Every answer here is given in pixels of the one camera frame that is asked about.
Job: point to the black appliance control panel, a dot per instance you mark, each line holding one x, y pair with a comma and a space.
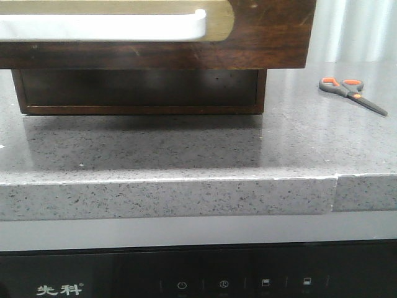
319, 269

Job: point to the dark wooden drawer cabinet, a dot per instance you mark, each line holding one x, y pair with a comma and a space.
34, 109

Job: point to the white curtain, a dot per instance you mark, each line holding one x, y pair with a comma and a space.
353, 31

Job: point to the grey orange scissors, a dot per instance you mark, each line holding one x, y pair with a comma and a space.
349, 88

